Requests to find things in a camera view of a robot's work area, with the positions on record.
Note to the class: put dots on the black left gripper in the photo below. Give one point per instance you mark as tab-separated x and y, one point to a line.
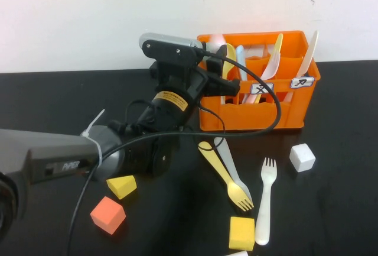
180	75

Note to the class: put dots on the pale pink plastic spoon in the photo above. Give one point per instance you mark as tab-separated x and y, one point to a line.
217	42

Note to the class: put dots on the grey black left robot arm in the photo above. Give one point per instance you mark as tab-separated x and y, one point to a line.
53	155

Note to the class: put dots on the orange plastic cutlery holder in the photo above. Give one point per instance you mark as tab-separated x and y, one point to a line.
265	114

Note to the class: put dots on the yellow plastic spoon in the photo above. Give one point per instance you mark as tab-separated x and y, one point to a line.
230	61

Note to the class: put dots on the light blue plastic utensil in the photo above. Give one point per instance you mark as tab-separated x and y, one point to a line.
241	64

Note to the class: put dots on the paper label marked 叉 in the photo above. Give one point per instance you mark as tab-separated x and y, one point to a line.
262	88

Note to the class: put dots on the pale pink plastic fork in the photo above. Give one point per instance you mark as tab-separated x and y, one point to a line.
270	68

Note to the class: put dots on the yellow plastic utensil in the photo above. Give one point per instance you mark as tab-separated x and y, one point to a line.
278	43

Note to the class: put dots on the paper label marked 刀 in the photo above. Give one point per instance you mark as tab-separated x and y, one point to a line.
301	82

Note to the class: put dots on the grey plastic knife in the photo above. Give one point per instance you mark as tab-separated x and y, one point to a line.
230	161

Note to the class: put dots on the cream plastic knife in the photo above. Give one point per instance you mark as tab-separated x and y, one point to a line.
308	55

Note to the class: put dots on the yellow plastic fork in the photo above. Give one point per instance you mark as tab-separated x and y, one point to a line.
227	179

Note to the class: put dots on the white foam cube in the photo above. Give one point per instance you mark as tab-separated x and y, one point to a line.
301	158

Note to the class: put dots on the white plastic fork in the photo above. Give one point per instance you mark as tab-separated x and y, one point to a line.
265	202

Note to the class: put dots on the white zip tie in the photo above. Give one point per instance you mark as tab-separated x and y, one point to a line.
99	152

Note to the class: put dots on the yellow foam wedge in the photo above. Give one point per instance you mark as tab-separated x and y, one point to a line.
121	186

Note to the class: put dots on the yellow foam cube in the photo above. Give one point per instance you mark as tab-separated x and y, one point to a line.
242	233

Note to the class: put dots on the white foam block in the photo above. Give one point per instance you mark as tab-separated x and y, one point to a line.
236	253

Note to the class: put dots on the orange foam cube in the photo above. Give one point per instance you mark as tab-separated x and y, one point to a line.
107	216

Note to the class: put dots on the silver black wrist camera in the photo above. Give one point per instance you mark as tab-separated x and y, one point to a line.
168	47

